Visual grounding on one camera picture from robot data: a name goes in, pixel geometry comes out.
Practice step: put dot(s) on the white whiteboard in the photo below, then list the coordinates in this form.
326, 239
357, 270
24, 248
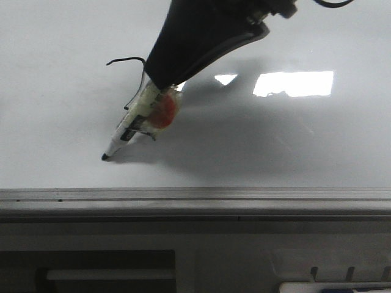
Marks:
307, 106

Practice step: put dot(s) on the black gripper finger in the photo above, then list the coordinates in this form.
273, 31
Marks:
197, 33

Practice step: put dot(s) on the grey aluminium whiteboard frame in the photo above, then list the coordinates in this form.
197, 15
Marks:
83, 204

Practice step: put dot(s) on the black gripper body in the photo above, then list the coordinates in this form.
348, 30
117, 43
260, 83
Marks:
257, 11

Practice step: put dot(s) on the white black whiteboard marker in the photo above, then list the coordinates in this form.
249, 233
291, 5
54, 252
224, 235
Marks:
149, 113

